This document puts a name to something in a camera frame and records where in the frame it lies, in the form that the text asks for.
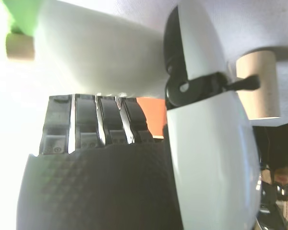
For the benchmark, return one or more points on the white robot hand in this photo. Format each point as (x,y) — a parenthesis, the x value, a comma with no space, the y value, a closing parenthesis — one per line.
(98,187)

